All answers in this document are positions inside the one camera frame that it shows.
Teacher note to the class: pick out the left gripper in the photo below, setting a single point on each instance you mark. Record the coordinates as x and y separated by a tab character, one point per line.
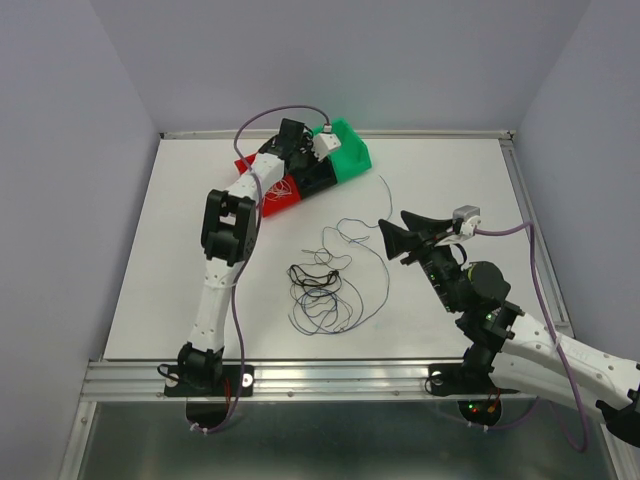
308	146

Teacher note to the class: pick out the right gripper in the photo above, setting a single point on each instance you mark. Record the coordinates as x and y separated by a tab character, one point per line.
397	240

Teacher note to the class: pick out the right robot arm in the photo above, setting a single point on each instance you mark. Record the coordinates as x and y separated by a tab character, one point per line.
511	350

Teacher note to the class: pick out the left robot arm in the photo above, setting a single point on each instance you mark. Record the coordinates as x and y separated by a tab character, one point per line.
229	233

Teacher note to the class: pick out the black plastic bin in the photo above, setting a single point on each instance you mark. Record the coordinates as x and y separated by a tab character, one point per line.
317	178

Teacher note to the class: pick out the red plastic bin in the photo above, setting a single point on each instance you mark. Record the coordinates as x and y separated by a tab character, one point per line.
275	195

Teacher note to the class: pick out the green plastic bin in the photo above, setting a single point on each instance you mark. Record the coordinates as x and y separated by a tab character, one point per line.
353	158

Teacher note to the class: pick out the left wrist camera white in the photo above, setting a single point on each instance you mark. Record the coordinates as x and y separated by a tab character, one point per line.
325	142

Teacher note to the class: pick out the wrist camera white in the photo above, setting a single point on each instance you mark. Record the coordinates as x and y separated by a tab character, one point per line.
325	142
465	220

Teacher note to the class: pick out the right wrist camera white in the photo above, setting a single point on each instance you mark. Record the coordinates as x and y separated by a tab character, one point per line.
465	220

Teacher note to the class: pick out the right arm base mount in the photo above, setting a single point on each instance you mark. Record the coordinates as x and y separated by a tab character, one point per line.
446	379

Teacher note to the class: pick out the aluminium front rail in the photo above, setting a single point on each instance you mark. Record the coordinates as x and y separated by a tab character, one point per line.
352	380

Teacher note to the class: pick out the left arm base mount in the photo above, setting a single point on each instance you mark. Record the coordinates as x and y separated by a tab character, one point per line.
233	381

